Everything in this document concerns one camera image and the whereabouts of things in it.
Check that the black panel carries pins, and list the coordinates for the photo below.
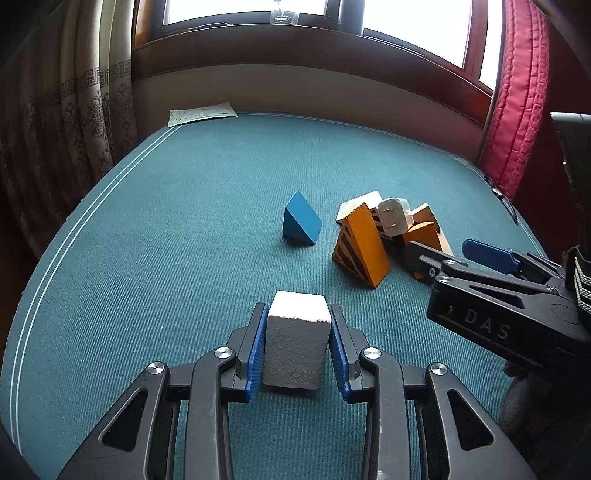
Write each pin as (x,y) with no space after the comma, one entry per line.
(575,152)

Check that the small black metal clasp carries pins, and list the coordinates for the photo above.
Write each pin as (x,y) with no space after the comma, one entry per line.
(501,194)

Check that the white foam block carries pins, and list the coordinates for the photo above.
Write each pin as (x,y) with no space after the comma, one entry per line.
(293,341)

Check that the blue wooden wedge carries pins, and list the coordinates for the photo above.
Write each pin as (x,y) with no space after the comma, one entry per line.
(300,221)

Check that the orange striped wooden wedge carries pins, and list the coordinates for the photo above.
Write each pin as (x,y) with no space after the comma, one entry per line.
(364,244)

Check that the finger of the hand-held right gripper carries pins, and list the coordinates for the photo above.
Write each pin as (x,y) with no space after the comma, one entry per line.
(471,314)
(489,256)

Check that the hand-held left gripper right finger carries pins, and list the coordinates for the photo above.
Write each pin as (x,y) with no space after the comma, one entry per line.
(339,360)

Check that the patterned beige curtain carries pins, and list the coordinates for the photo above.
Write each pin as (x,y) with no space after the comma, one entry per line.
(60,115)

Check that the printed paper sheet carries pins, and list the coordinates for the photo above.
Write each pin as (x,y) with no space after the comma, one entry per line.
(201,113)

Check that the small orange wooden wedge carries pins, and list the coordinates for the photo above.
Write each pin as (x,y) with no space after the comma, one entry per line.
(422,237)

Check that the natural striped wooden wedge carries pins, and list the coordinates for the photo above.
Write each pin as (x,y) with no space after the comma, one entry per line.
(355,205)

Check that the brown wooden window frame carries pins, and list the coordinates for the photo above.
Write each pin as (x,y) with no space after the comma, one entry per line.
(323,39)

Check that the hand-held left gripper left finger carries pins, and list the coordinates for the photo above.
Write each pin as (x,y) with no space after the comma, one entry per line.
(256,360)

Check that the clear glass on windowsill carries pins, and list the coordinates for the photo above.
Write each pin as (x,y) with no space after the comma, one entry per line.
(284,14)

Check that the red quilted blanket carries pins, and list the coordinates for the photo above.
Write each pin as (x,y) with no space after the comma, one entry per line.
(517,92)

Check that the white charger plug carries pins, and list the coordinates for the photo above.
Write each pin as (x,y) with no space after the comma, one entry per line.
(395,217)

